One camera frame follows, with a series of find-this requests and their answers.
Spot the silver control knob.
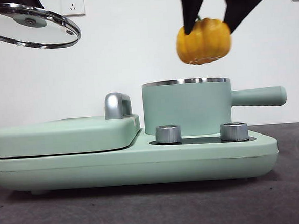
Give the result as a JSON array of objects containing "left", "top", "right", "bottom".
[
  {"left": 154, "top": 124, "right": 182, "bottom": 145},
  {"left": 219, "top": 122, "right": 249, "bottom": 142}
]

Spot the green griddle cover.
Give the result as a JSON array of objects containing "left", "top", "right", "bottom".
[{"left": 0, "top": 113, "right": 143, "bottom": 161}]

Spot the green breakfast machine base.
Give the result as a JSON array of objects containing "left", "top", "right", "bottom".
[{"left": 0, "top": 120, "right": 281, "bottom": 199}]

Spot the yellow pumpkin with green stem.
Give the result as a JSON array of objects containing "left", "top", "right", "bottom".
[{"left": 174, "top": 15, "right": 234, "bottom": 68}]

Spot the glass lid with green knob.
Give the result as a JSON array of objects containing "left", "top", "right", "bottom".
[{"left": 0, "top": 0, "right": 83, "bottom": 53}]

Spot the green pot with side handle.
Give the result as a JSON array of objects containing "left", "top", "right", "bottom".
[{"left": 140, "top": 71, "right": 290, "bottom": 141}]

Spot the silver cover handle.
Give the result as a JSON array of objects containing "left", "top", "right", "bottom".
[{"left": 103, "top": 91, "right": 133, "bottom": 120}]

